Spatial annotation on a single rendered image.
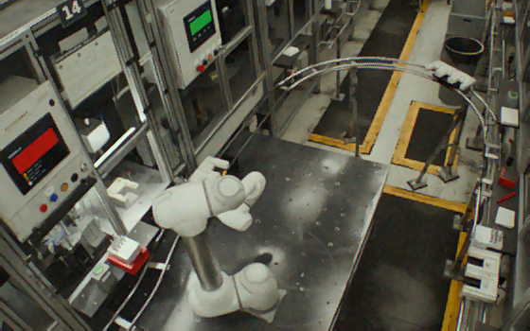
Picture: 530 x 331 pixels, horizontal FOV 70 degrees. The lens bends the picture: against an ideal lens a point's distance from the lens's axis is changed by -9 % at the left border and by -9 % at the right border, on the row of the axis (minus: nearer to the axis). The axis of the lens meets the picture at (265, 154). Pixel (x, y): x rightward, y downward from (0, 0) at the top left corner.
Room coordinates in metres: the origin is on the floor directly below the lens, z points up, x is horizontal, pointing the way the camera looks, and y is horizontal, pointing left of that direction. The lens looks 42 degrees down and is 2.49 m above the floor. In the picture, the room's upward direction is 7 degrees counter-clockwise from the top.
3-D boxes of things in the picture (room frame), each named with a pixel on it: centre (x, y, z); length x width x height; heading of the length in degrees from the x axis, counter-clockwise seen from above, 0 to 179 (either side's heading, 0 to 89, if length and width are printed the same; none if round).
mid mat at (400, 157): (2.72, -1.55, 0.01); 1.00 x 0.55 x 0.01; 149
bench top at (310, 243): (1.38, 0.07, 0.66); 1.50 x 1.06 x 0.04; 149
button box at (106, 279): (1.00, 0.80, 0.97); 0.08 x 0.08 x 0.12; 59
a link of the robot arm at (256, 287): (0.96, 0.11, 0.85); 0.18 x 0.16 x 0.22; 100
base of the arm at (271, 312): (0.98, 0.09, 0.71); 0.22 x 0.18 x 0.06; 149
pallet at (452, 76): (2.42, -1.43, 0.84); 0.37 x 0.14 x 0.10; 27
